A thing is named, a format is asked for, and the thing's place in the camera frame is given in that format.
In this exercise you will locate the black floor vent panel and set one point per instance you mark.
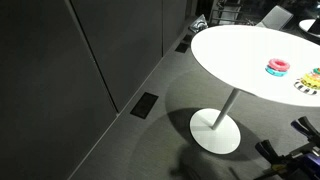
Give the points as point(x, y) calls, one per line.
point(144, 105)

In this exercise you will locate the metal frame rack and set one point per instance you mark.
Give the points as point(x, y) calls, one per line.
point(228, 12)

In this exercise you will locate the white round pedestal table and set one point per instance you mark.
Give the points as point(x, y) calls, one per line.
point(259, 61)

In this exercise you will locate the silver object on floor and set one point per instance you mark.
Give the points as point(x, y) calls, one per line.
point(199, 24)

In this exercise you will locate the small white side table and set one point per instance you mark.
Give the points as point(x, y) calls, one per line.
point(306, 24)

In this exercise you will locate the black blue spring clamp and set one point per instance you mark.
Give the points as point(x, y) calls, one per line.
point(303, 126)

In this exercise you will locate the grey chair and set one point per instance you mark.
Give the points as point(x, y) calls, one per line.
point(276, 19)

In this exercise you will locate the far black floor vent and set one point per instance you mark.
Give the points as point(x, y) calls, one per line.
point(182, 48)

